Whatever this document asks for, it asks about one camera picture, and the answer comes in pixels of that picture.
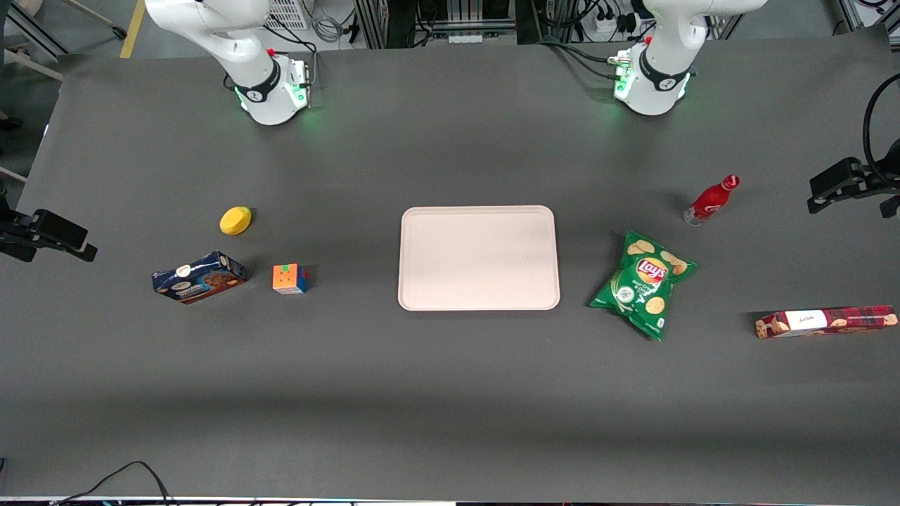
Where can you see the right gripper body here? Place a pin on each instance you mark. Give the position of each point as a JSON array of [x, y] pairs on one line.
[[15, 232]]

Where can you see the green chips bag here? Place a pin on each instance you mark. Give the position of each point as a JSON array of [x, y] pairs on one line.
[[643, 284]]

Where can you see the aluminium frame post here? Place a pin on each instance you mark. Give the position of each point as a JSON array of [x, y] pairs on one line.
[[371, 21]]

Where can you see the white power strip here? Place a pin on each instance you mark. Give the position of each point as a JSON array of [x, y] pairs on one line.
[[613, 22]]

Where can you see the beige plastic tray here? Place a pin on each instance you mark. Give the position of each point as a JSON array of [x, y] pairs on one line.
[[478, 258]]

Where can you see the white perforated box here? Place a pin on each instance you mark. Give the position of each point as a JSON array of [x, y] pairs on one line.
[[287, 13]]

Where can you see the grey metal stand legs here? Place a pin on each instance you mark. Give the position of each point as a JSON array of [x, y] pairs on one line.
[[42, 35]]

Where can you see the yellow round sponge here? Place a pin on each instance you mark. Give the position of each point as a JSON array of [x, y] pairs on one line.
[[235, 221]]

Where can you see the colourful puzzle cube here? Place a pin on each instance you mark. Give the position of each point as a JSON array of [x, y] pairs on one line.
[[288, 279]]

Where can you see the red drink bottle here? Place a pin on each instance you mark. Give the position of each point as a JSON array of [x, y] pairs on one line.
[[710, 200]]

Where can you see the blue cookie box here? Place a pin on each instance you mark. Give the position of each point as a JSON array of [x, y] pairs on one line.
[[200, 277]]

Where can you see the red tartan cookie box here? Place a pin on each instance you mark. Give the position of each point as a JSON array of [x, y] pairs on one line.
[[823, 322]]

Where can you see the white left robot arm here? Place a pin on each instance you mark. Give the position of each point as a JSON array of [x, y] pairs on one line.
[[657, 77]]

